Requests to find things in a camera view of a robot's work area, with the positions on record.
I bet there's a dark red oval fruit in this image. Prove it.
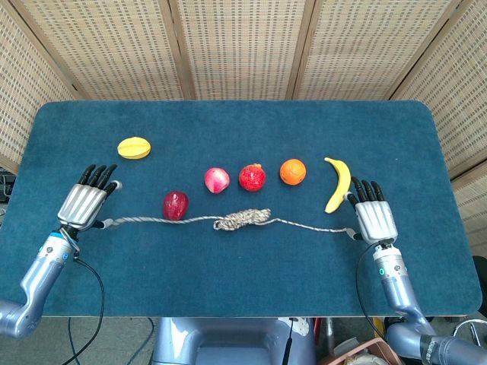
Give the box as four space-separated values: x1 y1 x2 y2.
162 190 190 221

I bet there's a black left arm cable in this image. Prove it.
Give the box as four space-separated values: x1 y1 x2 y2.
56 231 107 365

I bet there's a pink white peach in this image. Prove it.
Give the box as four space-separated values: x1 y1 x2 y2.
204 167 231 195

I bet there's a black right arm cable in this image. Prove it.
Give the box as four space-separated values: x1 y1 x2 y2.
355 243 386 339

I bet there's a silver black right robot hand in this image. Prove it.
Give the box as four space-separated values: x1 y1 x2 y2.
344 176 399 244

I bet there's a woven rattan folding screen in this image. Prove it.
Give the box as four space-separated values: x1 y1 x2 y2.
0 0 487 263

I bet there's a yellow banana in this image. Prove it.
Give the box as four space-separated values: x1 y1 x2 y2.
323 157 352 214

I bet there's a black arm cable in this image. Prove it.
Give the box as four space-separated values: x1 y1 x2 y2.
56 231 107 365
355 243 386 339

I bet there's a yellow starfruit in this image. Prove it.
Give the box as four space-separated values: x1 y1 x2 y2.
116 136 152 160

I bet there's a grey-blue robot torso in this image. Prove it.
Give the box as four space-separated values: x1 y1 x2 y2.
151 317 317 365

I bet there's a red pomegranate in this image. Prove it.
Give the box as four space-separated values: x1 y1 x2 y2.
238 163 266 192

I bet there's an orange fruit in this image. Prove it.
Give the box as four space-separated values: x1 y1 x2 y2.
279 158 307 186

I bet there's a blue felt table cover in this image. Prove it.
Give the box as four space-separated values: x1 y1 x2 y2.
0 100 483 319

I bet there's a white speckled braided rope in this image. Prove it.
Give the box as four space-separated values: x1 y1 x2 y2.
100 208 353 235

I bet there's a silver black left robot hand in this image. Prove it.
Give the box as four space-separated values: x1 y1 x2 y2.
56 163 123 232

